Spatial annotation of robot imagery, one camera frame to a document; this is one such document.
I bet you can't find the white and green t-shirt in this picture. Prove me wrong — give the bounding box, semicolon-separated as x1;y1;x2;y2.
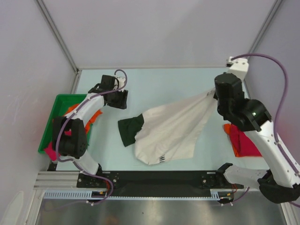
118;89;217;165

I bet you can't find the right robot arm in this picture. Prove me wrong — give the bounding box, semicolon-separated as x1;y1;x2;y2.
214;73;300;204

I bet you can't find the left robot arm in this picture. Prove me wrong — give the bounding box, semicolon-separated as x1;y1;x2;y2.
52;69;128;188

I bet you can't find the folded orange t-shirt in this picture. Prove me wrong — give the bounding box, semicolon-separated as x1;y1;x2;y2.
223;123;241;157

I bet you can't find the orange t-shirt in bin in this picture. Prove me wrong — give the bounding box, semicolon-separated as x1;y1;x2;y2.
64;104;102;133

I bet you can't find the green plastic bin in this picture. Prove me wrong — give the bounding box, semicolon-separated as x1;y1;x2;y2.
37;94;95;155

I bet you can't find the folded pink t-shirt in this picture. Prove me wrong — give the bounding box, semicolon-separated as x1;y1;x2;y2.
240;131;262;157

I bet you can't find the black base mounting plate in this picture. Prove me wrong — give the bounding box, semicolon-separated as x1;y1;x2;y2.
76;170;245;197

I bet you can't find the pink t-shirt in bin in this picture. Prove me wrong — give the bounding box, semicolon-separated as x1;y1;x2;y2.
44;142;57;161

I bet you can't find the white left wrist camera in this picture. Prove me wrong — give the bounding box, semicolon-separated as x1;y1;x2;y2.
113;77;127;91

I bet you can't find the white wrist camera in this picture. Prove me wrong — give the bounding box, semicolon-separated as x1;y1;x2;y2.
226;57;249;81
113;77;127;91

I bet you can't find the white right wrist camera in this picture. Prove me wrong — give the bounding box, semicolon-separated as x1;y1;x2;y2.
226;57;249;81

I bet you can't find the right aluminium corner post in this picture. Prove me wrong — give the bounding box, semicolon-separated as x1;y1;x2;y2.
248;0;285;53

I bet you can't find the aluminium corner post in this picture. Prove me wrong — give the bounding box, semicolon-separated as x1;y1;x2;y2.
248;0;285;53
35;0;79;74

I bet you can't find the slotted cable duct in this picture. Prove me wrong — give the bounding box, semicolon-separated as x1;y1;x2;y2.
44;189;232;201

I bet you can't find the aluminium frame rail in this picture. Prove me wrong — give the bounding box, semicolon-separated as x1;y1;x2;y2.
34;171;79;190

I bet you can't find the left aluminium corner post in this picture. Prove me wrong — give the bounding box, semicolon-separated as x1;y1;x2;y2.
35;0;79;74

